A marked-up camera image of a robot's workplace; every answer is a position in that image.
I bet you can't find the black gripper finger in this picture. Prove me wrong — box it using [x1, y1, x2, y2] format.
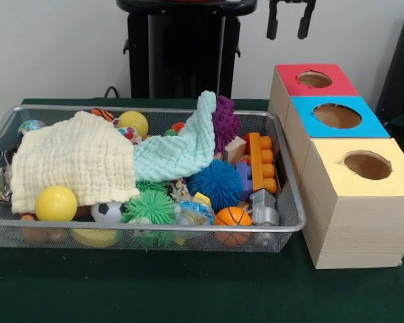
[297, 0, 313, 40]
[266, 0, 279, 40]

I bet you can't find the tiger plush toy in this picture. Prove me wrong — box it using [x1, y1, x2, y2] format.
[90, 107, 114, 122]

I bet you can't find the cream waffle cloth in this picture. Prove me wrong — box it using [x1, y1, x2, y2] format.
[10, 110, 141, 215]

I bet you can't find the wooden box with three holes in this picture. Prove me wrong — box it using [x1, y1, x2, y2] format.
[268, 63, 404, 270]

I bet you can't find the clear mesh bin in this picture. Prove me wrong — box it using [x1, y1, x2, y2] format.
[0, 104, 306, 254]

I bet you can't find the black chair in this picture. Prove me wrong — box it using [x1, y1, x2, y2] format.
[375, 5, 404, 118]

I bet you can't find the purple spiky toy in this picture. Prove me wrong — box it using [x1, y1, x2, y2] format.
[212, 95, 242, 157]

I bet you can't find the orange building block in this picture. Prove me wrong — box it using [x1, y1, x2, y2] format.
[248, 132, 277, 194]

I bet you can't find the light teal waffle cloth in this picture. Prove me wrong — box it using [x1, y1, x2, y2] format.
[133, 89, 218, 182]

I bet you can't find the blue spiky ball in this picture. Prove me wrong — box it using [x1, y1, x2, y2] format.
[187, 159, 244, 213]

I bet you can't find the orange toy basketball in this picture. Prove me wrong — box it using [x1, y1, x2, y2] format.
[214, 207, 253, 227]

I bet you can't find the green spiky ball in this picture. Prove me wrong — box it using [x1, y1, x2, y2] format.
[120, 193, 176, 225]

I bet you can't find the small soccer ball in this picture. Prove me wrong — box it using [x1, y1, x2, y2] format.
[90, 201, 127, 223]

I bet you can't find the large yellow ball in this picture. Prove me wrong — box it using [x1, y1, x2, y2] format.
[34, 185, 78, 222]

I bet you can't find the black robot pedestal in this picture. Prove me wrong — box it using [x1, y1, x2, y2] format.
[116, 0, 259, 100]

